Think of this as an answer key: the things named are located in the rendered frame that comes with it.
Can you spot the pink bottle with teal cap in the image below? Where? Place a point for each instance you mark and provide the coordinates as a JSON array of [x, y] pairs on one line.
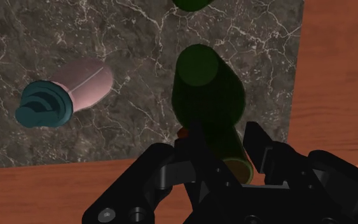
[[82, 83]]

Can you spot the small red object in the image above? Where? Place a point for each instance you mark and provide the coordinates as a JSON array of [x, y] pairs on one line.
[[182, 133]]

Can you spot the dark green round object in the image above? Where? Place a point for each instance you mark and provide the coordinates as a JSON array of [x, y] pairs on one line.
[[191, 4]]

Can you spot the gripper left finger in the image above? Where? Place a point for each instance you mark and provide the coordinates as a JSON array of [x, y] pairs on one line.
[[141, 173]]

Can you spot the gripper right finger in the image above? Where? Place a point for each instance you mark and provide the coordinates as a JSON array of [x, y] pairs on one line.
[[290, 164]]

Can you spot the dark green bottle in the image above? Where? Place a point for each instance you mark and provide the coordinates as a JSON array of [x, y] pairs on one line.
[[206, 93]]

